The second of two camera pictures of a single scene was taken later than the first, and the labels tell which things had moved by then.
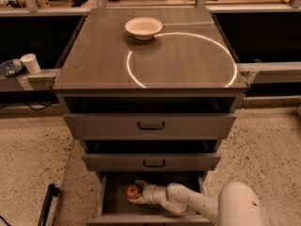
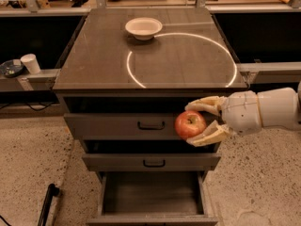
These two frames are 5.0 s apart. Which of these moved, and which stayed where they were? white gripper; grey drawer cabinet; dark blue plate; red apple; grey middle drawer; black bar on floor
Moved: red apple; white gripper
Stayed: grey drawer cabinet; black bar on floor; dark blue plate; grey middle drawer
